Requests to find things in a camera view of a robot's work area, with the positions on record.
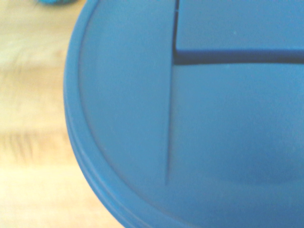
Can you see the blue plastic pitcher lid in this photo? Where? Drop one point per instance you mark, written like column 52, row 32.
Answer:
column 213, row 130

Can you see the teal cup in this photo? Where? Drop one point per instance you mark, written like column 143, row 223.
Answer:
column 55, row 1

